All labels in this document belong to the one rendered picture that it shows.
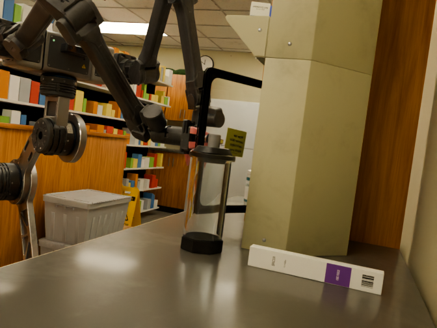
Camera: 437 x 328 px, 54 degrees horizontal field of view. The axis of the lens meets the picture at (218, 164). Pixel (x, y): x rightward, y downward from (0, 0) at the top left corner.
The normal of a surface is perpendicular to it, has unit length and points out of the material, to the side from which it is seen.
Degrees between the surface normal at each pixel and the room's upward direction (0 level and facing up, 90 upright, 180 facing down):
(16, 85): 90
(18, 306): 0
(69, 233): 95
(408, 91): 90
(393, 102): 90
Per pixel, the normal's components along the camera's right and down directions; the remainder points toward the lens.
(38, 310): 0.12, -0.99
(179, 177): -0.31, 0.01
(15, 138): 0.94, 0.13
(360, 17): 0.45, 0.11
